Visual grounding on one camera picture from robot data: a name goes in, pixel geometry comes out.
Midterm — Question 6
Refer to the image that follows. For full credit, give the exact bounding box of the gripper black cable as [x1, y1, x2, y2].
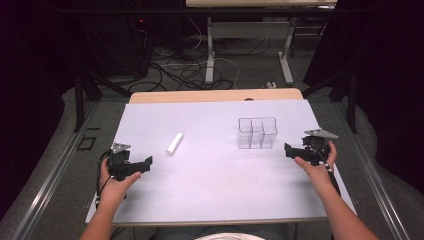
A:
[95, 150, 114, 206]
[311, 143, 342, 198]

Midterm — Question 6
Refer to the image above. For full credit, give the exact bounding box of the black metal stand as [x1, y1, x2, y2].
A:
[73, 63, 133, 133]
[302, 66, 359, 134]

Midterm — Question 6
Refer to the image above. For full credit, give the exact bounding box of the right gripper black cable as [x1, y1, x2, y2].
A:
[311, 143, 342, 198]

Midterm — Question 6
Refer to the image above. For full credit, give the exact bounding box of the black computer tower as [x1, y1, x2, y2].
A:
[83, 14, 154, 79]

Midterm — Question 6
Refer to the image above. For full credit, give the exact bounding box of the person's white shirt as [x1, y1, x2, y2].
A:
[194, 232, 266, 240]

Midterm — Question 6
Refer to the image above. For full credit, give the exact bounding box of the white cylinder tube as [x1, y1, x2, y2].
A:
[165, 132, 185, 156]

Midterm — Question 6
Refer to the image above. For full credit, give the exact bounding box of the tangle of floor cables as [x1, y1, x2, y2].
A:
[128, 16, 272, 93]

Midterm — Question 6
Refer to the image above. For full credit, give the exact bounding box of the person's left hand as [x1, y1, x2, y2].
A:
[98, 157, 142, 209]

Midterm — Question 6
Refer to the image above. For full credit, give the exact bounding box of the clear plastic organizer box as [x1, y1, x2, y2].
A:
[237, 116, 279, 150]

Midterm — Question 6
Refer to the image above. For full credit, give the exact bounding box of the white sheet table cover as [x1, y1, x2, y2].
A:
[85, 98, 357, 228]

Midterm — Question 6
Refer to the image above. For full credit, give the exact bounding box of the white metal-legged desk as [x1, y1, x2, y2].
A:
[185, 0, 338, 86]

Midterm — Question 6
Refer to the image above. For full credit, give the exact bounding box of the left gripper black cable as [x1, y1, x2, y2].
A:
[95, 150, 114, 206]

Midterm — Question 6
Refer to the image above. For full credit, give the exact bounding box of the person's right hand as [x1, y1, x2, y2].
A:
[293, 140, 338, 198]

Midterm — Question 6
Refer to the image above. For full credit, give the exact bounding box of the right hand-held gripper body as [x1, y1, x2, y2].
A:
[293, 128, 339, 167]

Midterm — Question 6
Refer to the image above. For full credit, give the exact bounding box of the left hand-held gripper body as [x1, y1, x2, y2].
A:
[107, 142, 144, 182]

